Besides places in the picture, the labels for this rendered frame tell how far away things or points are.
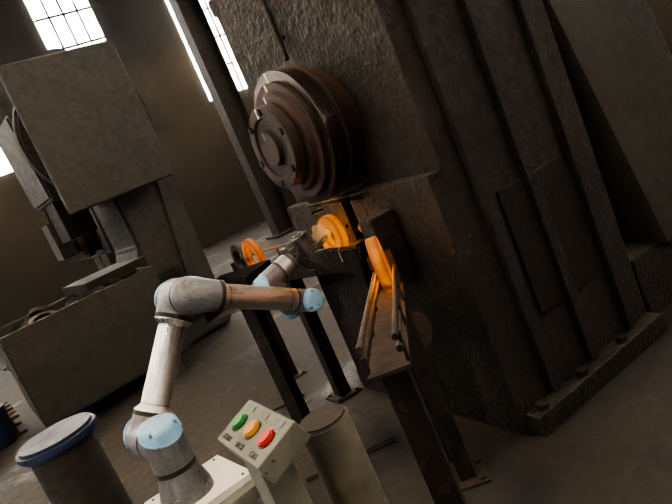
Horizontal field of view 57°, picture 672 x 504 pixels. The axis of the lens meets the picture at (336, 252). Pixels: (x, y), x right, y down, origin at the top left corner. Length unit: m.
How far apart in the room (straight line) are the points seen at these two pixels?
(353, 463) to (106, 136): 3.58
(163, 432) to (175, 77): 11.35
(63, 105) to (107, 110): 0.29
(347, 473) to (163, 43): 11.96
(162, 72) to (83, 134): 8.30
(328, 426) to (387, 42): 1.05
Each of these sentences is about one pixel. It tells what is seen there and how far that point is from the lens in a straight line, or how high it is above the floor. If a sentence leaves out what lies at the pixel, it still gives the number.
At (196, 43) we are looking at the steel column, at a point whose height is 2.92.
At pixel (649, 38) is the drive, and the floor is 0.95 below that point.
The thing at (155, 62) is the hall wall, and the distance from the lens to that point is 12.82.
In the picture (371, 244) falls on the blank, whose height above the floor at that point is 0.77.
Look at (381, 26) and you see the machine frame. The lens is 1.81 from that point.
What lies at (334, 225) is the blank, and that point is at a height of 0.79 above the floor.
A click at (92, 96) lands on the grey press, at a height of 1.95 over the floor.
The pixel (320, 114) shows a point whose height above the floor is 1.15.
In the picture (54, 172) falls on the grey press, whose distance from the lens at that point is 4.47.
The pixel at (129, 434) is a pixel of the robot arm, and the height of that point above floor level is 0.52.
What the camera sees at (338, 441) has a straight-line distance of 1.38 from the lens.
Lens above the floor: 1.09
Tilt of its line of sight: 10 degrees down
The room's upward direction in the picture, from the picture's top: 23 degrees counter-clockwise
